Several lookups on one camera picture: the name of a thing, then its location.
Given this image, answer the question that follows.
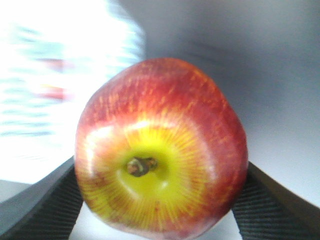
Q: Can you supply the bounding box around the light blue plastic basket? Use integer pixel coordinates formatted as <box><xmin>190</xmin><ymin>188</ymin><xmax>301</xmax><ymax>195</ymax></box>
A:
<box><xmin>0</xmin><ymin>0</ymin><xmax>145</xmax><ymax>184</ymax></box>

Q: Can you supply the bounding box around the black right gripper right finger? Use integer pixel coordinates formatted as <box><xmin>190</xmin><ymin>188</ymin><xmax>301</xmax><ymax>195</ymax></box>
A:
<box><xmin>232</xmin><ymin>163</ymin><xmax>320</xmax><ymax>240</ymax></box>

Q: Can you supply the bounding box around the red apple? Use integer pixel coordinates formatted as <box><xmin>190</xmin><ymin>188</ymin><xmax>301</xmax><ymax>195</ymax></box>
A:
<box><xmin>74</xmin><ymin>58</ymin><xmax>248</xmax><ymax>240</ymax></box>

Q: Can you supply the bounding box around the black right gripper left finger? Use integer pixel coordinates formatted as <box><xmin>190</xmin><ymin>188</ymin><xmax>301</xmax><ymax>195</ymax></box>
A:
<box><xmin>0</xmin><ymin>157</ymin><xmax>83</xmax><ymax>240</ymax></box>

